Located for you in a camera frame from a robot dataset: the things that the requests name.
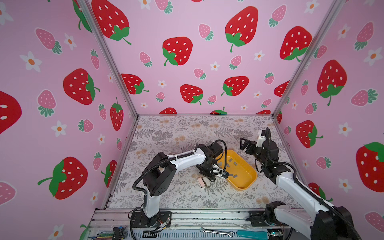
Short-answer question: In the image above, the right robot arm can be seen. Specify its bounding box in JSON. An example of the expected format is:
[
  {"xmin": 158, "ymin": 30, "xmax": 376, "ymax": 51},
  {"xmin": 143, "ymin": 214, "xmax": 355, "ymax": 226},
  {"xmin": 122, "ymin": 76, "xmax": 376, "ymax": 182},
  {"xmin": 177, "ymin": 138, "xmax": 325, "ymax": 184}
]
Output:
[{"xmin": 240, "ymin": 128, "xmax": 361, "ymax": 240}]

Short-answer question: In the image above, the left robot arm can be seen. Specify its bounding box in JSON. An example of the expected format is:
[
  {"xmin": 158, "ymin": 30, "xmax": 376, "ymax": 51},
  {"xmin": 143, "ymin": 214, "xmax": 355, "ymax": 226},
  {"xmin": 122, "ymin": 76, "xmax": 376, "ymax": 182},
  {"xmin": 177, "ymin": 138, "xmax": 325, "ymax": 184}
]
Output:
[{"xmin": 130, "ymin": 140, "xmax": 230, "ymax": 228}]

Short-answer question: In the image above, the yellow plastic tray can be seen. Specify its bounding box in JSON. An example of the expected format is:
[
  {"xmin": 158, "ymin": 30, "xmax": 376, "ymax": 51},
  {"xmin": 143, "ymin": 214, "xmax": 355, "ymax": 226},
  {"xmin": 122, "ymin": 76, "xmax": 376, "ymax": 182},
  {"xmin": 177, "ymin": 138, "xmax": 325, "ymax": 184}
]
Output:
[{"xmin": 216, "ymin": 150, "xmax": 258, "ymax": 191}]

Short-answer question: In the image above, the silver wrench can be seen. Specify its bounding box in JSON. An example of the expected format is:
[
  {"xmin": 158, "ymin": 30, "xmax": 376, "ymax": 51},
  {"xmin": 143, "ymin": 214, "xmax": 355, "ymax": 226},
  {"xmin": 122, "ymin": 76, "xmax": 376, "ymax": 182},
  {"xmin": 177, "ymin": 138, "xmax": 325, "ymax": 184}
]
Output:
[{"xmin": 200, "ymin": 228, "xmax": 235, "ymax": 238}]

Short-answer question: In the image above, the teal handled tool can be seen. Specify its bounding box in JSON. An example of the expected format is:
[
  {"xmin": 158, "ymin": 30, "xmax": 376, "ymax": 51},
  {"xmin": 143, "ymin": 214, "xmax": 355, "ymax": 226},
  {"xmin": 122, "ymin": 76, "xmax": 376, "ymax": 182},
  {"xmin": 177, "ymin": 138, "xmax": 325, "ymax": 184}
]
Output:
[{"xmin": 237, "ymin": 230, "xmax": 268, "ymax": 240}]

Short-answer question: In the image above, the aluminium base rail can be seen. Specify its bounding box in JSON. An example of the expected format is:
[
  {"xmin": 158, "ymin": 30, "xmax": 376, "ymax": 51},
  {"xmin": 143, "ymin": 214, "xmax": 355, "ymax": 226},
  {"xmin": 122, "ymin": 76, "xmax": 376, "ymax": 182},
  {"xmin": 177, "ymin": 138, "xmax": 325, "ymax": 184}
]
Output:
[{"xmin": 84, "ymin": 209, "xmax": 304, "ymax": 240}]

